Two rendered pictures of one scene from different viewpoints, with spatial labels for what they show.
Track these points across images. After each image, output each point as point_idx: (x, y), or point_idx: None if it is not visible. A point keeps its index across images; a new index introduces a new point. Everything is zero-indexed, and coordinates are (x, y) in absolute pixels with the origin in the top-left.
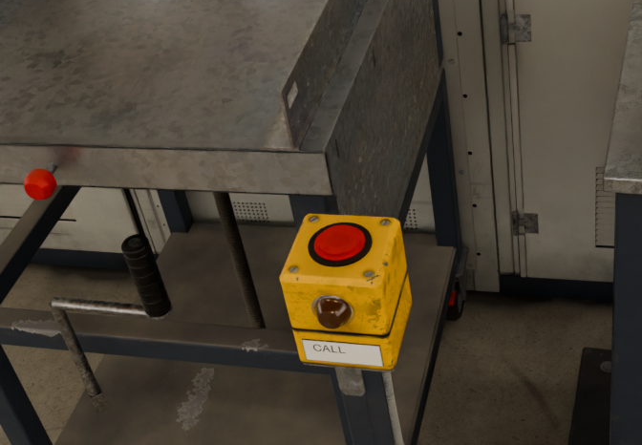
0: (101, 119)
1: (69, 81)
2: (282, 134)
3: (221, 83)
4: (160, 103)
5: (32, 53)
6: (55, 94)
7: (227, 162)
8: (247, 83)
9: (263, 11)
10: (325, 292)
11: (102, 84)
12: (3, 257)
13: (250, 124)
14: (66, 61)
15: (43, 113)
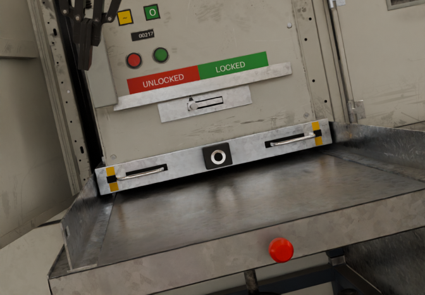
0: (293, 210)
1: (234, 212)
2: None
3: (347, 186)
4: (322, 198)
5: (181, 216)
6: (234, 216)
7: (410, 203)
8: (365, 182)
9: (316, 173)
10: None
11: (263, 206)
12: None
13: (403, 185)
14: (215, 210)
15: (241, 221)
